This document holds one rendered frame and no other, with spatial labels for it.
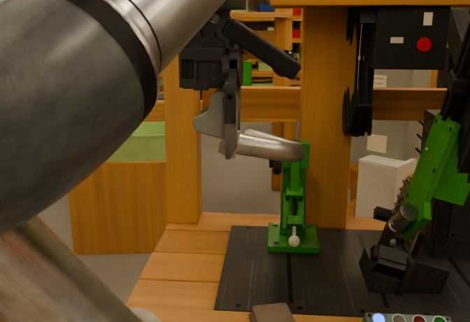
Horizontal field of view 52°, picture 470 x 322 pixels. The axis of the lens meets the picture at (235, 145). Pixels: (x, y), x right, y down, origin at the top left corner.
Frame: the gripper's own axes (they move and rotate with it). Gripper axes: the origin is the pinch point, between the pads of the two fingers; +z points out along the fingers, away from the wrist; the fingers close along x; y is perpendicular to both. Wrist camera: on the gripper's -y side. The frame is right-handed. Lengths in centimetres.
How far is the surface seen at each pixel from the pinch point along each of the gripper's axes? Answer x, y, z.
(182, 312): -17.6, 11.8, 39.1
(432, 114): -56, -45, 5
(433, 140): -35, -39, 7
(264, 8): -724, 14, -41
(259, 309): -15.2, -3.5, 36.1
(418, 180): -35, -37, 16
